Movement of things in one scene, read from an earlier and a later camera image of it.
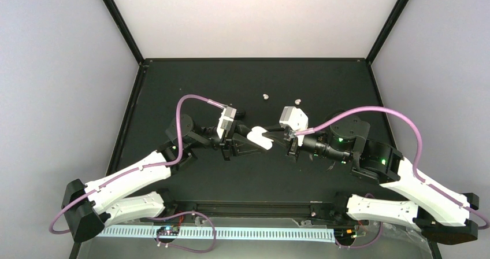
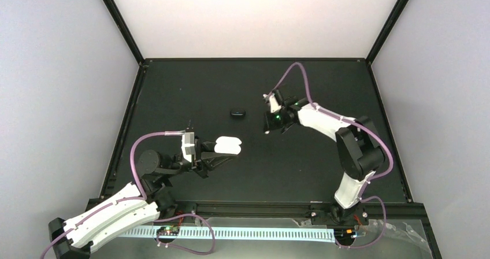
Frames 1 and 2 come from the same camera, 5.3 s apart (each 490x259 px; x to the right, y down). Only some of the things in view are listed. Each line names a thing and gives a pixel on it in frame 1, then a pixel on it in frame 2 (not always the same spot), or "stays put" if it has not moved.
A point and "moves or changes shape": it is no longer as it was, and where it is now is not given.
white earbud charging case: (256, 136) moves or changes shape
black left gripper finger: (244, 146) -> (212, 159)
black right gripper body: (290, 152) -> (277, 122)
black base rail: (310, 208) stays put
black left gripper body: (226, 147) -> (199, 166)
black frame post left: (111, 5) stays put
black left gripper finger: (244, 130) -> (209, 146)
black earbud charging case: (240, 115) stays put
